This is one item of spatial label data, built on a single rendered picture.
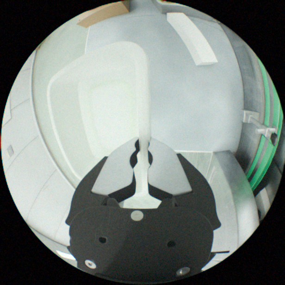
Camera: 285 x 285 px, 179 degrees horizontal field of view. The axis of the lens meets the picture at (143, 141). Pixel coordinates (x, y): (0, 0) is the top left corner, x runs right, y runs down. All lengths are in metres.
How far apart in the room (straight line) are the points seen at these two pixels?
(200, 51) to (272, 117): 0.32
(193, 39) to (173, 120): 0.31
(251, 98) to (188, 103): 0.29
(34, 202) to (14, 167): 1.10
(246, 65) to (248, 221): 0.51
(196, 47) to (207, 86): 0.15
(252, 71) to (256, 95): 0.09
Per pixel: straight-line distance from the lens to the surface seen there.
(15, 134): 3.23
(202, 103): 0.38
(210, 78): 0.39
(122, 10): 0.53
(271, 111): 0.42
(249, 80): 0.47
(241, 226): 0.35
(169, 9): 0.48
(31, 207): 3.51
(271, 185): 0.67
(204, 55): 0.34
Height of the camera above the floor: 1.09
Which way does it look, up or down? 58 degrees down
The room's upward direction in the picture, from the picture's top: 162 degrees counter-clockwise
